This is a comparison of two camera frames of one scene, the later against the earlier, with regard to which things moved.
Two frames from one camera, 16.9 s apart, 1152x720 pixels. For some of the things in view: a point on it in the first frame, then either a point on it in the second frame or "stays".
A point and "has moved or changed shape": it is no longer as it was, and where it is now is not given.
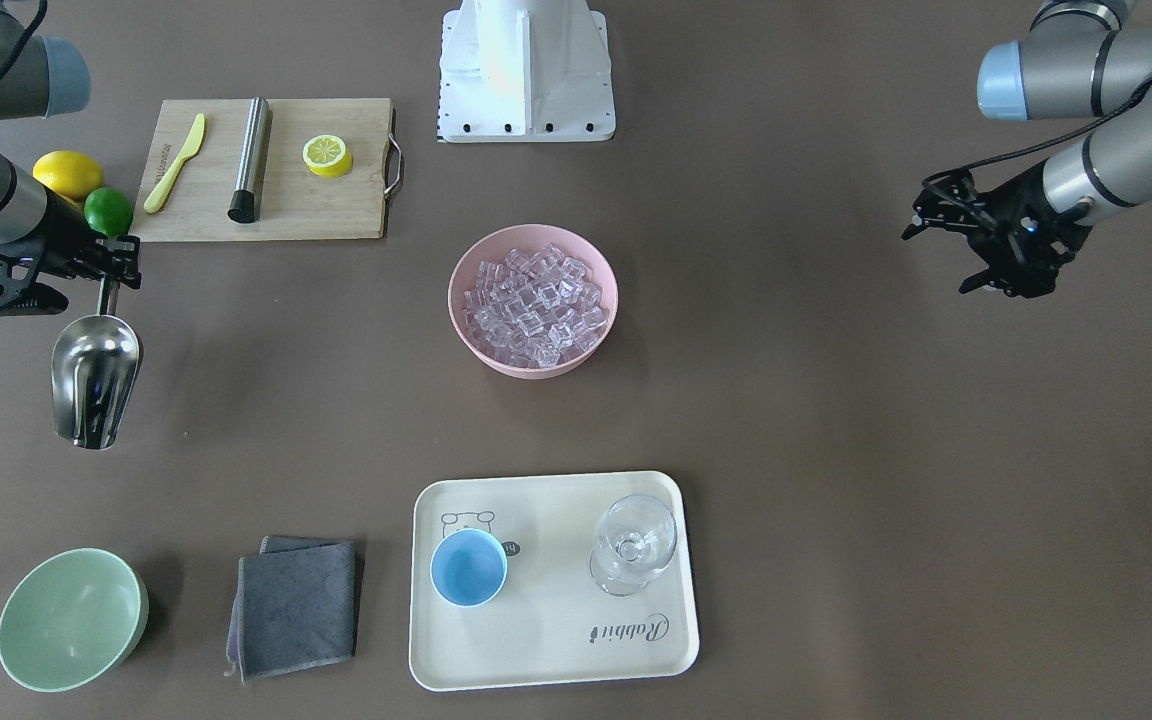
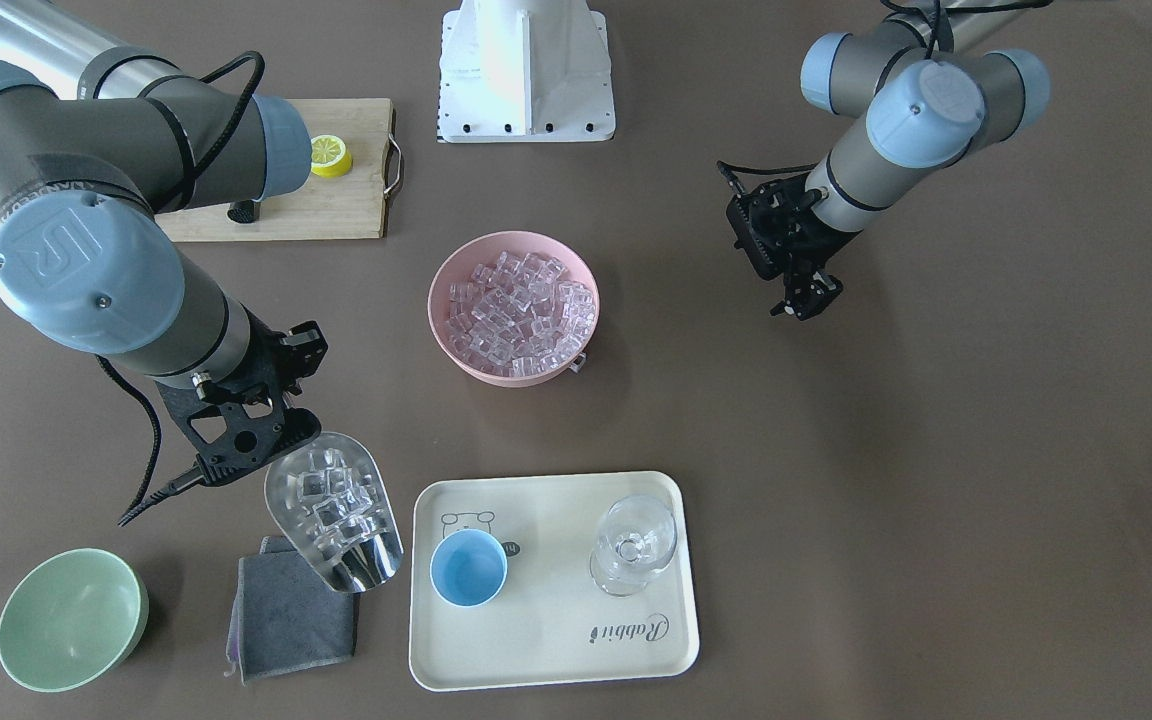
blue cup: (469, 567) stays
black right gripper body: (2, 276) to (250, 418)
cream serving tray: (550, 622) stays
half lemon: (327, 156) stays
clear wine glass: (633, 537) stays
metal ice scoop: (94, 370) to (329, 498)
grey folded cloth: (295, 607) stays
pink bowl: (529, 301) has moved or changed shape
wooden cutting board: (254, 169) stays
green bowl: (71, 619) stays
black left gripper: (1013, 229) to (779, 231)
